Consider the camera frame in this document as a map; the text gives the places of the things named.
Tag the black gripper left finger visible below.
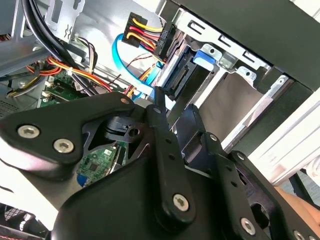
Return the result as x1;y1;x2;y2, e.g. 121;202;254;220
0;86;198;227

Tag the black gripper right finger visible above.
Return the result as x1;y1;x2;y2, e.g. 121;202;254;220
174;103;320;240

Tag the hard disk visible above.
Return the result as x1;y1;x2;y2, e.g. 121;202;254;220
152;44;268;148

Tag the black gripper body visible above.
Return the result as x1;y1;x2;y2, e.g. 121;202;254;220
51;116;236;240

